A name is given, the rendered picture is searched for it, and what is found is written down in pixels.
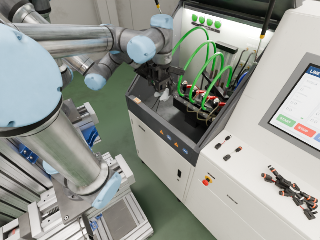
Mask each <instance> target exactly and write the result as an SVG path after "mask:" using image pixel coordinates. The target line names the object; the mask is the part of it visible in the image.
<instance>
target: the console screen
mask: <svg viewBox="0 0 320 240"><path fill-rule="evenodd" d="M258 125H260V126H262V127H263V128H265V129H267V130H269V131H270V132H272V133H274V134H276V135H277V136H279V137H281V138H283V139H284V140H286V141H288V142H290V143H291V144H293V145H295V146H297V147H299V148H300V149H302V150H304V151H306V152H307V153H309V154H311V155H313V156H314V157H316V158H318V159H320V55H317V54H313V53H310V52H306V53H305V55H304V56H303V58H302V59H301V61H300V62H299V64H298V65H297V67H296V68H295V70H294V71H293V73H292V74H291V76H290V77H289V78H288V80H287V81H286V83H285V84H284V86H283V87H282V89H281V90H280V92H279V93H278V95H277V97H276V98H275V100H274V101H273V103H272V104H271V105H270V107H269V108H268V110H267V111H266V113H265V114H264V116H263V117H262V119H261V120H260V122H259V123H258Z"/></svg>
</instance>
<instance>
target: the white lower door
mask: <svg viewBox="0 0 320 240"><path fill-rule="evenodd" d="M130 114H131V122H132V124H133V128H134V133H135V138H136V143H137V147H138V149H137V150H138V153H139V156H140V157H141V158H142V159H143V160H144V161H145V162H146V163H147V164H148V166H149V167H150V168H151V169H152V170H153V171H154V172H155V173H156V174H157V175H158V176H159V177H160V178H161V179H162V180H163V181H164V182H165V183H166V184H167V186H168V187H169V188H170V189H171V190H172V191H173V192H174V193H175V194H176V195H177V196H178V197H179V198H180V199H181V200H182V201H183V197H184V193H185V190H186V186H187V182H188V178H189V175H190V170H191V166H192V165H191V164H190V163H189V162H188V161H187V160H185V159H184V158H183V157H182V156H181V155H180V154H178V153H177V152H176V151H175V150H174V149H173V148H172V147H171V146H170V145H169V144H167V143H166V142H165V141H164V140H163V139H162V138H160V137H159V136H158V135H157V134H156V133H155V132H153V131H152V130H151V129H150V128H149V127H148V126H147V125H145V124H144V123H143V122H142V121H141V120H140V119H138V118H137V117H136V116H135V115H134V114H133V113H132V112H130Z"/></svg>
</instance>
